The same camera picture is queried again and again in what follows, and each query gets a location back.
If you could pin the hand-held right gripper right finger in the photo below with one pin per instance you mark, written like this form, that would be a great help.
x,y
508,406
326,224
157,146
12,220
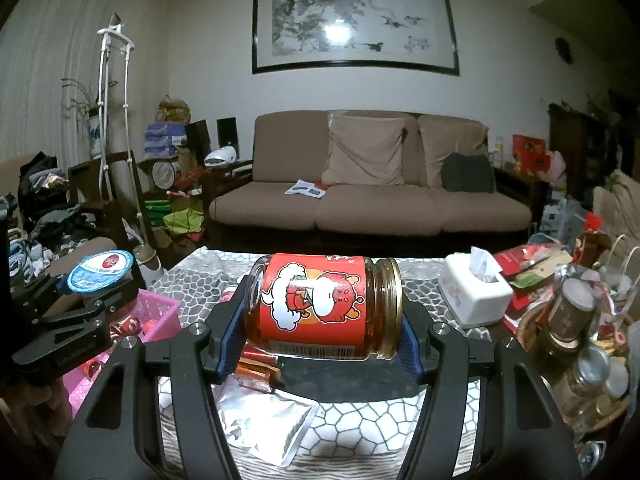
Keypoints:
x,y
410,355

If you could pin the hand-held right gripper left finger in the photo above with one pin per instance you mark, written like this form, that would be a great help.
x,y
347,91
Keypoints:
x,y
227,350

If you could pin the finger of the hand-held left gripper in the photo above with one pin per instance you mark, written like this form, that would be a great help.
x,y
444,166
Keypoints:
x,y
42,295
100,310

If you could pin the blue-lid pudding cup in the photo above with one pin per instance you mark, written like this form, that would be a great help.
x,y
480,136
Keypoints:
x,y
100,266

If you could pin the pink plastic basket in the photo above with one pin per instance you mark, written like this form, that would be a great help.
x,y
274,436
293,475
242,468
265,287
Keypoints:
x,y
150,320

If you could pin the glass jar red cartoon label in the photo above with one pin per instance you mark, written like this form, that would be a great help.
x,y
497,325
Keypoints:
x,y
320,305

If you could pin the orange red snack packet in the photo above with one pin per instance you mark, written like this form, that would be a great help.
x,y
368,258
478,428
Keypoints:
x,y
256,366

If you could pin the white-lid red-label jar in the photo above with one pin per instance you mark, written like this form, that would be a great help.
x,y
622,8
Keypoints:
x,y
229,294

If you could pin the silver foil pouch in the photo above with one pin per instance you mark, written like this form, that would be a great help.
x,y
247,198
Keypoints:
x,y
260,422

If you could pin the pile of clothes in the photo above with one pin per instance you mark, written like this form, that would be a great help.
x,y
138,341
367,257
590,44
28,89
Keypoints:
x,y
45,210

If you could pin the white tissue box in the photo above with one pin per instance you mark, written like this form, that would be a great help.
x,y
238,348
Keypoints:
x,y
475,295

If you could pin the dark wooden chair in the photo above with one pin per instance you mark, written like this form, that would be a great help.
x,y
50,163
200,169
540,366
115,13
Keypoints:
x,y
115,200

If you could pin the wicker basket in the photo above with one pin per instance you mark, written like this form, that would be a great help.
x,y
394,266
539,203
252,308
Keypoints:
x,y
530,340

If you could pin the green bag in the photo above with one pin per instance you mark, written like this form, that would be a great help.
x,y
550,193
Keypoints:
x,y
182,221

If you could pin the pile of red packaging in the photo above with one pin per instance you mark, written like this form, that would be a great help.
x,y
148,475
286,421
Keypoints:
x,y
530,265

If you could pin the round biscuit tin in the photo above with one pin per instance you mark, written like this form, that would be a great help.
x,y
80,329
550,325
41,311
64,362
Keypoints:
x,y
166,175

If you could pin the brown sofa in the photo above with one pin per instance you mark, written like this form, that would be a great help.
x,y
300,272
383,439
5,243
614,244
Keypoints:
x,y
370,210

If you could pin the glass bottle with beige label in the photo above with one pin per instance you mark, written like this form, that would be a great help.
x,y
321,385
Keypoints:
x,y
570,315

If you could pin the potted plant in white vase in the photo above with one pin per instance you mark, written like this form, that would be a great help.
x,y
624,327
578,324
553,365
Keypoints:
x,y
95,130

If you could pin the white paper leaflets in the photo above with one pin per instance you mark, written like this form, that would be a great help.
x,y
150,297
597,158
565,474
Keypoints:
x,y
305,189

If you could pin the stack of blue tissue packs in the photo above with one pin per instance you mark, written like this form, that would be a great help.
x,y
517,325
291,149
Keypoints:
x,y
165,137

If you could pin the dark grey cushion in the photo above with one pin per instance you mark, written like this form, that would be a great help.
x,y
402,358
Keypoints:
x,y
467,172

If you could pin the white small appliance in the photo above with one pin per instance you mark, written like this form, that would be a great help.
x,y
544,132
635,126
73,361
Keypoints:
x,y
220,156

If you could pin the white garment steamer stand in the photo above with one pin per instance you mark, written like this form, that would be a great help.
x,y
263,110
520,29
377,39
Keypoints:
x,y
105,110

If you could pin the beige sofa cushion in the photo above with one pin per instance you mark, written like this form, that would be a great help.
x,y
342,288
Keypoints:
x,y
365,152
450,135

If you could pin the brown paper bag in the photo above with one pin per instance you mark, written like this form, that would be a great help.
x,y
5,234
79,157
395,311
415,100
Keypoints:
x,y
174,109

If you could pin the black speaker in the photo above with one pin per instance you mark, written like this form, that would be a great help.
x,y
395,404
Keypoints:
x,y
227,135

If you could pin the red gift box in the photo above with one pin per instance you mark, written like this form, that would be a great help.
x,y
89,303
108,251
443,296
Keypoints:
x,y
531,152

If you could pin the dark wooden cabinet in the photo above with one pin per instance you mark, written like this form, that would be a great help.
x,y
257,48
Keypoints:
x,y
582,150

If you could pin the framed ink painting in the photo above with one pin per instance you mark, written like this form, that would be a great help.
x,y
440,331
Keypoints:
x,y
350,25

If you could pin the dark round wall ornament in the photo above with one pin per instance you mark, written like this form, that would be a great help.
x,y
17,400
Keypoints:
x,y
564,50

